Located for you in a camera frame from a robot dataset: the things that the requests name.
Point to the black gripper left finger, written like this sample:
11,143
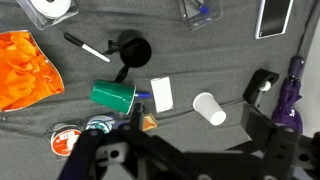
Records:
138,116

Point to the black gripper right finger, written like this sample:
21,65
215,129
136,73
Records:
258,128

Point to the green plastic cup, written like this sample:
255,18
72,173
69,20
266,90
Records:
111,95

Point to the white paper cup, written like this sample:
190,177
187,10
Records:
208,106

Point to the small brown orange block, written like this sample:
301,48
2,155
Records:
150,122

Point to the silver pen with blue end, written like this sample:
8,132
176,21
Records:
144,95

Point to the white rectangular box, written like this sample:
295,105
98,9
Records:
162,93

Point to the purple folded umbrella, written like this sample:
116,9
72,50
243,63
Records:
289,100

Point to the black mug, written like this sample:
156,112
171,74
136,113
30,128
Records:
135,50

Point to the orange white round tin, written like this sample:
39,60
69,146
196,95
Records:
63,141

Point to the grey tablecloth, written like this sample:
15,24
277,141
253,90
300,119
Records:
200,60

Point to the black white marker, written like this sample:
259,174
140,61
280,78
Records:
88,48

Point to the clear plastic tray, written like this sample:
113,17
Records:
53,128

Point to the white framed tablet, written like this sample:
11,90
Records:
273,16

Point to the small clear plastic box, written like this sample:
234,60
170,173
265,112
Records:
200,20

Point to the bag of orange shreds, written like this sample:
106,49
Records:
23,70

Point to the clear container with roll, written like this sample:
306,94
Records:
40,21

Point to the white tape roll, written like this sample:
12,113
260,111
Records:
51,8

